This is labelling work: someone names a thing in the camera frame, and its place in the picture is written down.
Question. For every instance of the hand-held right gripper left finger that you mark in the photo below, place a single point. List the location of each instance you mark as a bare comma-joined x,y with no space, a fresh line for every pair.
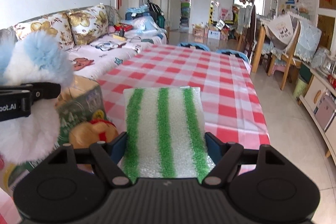
119,145

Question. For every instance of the light blue lace chair cover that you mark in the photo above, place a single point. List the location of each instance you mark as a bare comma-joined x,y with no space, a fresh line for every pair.
308,40

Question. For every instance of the black backpack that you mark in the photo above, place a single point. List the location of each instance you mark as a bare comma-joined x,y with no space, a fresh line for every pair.
155,8

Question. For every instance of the wooden chair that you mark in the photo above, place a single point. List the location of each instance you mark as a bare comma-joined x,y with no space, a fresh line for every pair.
286,66

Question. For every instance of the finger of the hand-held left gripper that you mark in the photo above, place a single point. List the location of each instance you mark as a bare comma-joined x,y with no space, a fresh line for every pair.
44,91

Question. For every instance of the blue chair back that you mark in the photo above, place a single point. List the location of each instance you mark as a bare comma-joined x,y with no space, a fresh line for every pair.
232,53
194,45

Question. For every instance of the red box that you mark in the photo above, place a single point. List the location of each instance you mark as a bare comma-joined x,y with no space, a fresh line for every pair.
123,27

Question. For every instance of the white carton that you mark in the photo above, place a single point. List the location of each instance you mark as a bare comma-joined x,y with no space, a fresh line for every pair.
213,33

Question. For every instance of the plastic storage drawers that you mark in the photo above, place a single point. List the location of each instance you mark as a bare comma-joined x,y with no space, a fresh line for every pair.
185,12

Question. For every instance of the blue storage bag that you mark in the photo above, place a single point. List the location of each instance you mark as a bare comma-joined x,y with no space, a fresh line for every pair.
136,14

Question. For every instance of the pink carton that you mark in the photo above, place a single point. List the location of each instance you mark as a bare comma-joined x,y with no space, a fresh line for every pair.
198,31

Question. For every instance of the sofa with printed sheet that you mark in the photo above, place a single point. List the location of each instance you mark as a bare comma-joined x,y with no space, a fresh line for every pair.
110,53

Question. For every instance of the plastic wrapped blue bedding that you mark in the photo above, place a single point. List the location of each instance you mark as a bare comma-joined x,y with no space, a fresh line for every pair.
144,24

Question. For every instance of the printed cardboard box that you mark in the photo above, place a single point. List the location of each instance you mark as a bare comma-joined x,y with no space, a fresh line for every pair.
86,103

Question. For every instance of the brown plush bear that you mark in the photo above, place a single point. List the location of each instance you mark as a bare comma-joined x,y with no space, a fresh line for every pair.
86,134

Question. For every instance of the white printed cloth cover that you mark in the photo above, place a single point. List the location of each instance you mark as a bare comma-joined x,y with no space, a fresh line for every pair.
282,27

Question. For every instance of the red checked tablecloth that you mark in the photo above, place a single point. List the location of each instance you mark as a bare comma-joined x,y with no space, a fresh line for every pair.
210,87

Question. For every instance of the teal suitcase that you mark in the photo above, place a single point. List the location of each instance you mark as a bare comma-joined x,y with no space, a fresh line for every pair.
160,20

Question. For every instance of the white sideboard cabinet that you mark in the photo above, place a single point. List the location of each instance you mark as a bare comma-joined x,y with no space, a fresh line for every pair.
315,98

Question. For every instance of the grey garment on chair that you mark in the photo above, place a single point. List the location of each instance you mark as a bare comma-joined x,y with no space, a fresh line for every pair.
244,16

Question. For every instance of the green plastic bin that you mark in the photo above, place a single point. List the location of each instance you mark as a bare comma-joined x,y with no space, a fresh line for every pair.
300,88

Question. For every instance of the green striped white cloth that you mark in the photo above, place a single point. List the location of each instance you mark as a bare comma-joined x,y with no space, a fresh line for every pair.
168,134

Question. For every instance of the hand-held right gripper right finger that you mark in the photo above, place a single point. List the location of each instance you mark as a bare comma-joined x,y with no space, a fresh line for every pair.
212,146

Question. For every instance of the floral sofa cushion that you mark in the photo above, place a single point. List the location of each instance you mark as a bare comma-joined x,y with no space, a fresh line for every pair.
44,27
88,23

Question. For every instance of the pink shopping bag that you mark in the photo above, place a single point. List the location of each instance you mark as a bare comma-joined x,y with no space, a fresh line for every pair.
224,13

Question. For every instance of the cork board panel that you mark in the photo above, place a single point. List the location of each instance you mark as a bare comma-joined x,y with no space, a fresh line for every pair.
326,27

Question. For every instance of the white and blue fluffy plush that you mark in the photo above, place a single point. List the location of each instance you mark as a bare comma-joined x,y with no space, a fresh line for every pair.
39,56

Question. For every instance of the brown garment on chair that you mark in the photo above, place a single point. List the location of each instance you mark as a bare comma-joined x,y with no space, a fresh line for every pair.
253,22

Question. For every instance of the grey lace cushion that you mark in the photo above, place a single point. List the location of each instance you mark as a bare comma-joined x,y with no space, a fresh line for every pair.
113,15
6,32

